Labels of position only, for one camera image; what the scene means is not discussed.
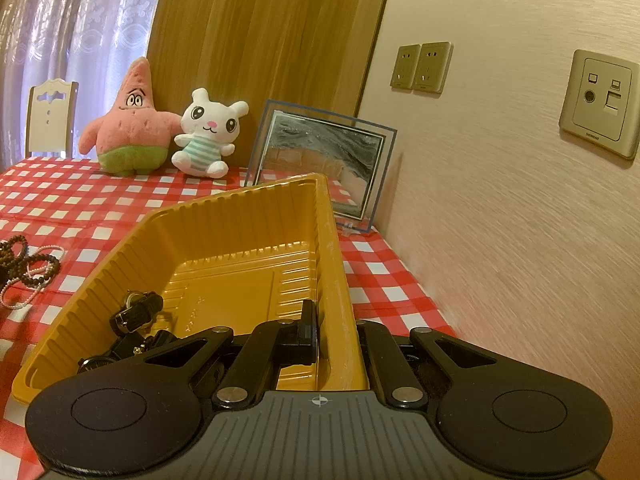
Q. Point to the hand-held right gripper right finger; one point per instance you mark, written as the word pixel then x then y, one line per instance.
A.
pixel 375 346

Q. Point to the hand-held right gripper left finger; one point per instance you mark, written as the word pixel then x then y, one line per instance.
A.
pixel 280 336

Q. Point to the yellow plastic tray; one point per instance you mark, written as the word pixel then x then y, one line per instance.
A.
pixel 235 240

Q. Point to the black wristwatch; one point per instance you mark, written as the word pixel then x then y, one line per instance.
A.
pixel 136 312
pixel 95 361

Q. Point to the red checkered tablecloth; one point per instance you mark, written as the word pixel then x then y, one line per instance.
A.
pixel 100 220

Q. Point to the white bunny plush toy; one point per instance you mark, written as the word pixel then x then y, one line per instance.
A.
pixel 205 135

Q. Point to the pink starfish plush toy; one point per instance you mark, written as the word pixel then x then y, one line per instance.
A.
pixel 132 125

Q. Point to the wooden door panel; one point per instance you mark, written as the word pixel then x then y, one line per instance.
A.
pixel 270 25

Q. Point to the white wooden chair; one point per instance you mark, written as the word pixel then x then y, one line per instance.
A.
pixel 50 125

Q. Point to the lace curtain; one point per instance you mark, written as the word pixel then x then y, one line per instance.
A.
pixel 75 20

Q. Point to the glass picture frame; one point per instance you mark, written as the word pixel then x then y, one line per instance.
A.
pixel 320 160

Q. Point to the beige wall power socket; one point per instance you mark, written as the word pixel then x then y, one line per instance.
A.
pixel 405 67
pixel 434 67

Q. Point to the beige wall data socket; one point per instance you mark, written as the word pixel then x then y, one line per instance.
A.
pixel 600 102

